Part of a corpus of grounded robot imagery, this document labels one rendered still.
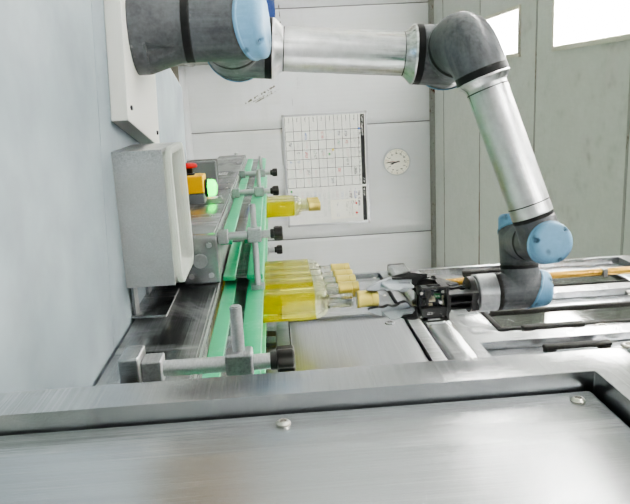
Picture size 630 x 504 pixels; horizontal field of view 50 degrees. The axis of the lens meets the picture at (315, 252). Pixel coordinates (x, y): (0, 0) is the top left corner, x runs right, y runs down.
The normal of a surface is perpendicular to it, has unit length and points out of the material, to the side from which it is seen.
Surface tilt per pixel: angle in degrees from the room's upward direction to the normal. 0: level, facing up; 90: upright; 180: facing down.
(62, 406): 90
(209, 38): 90
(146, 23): 73
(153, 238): 90
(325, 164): 90
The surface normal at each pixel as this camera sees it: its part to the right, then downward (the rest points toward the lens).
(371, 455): -0.04, -0.97
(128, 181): 0.07, 0.22
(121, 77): 0.05, 0.00
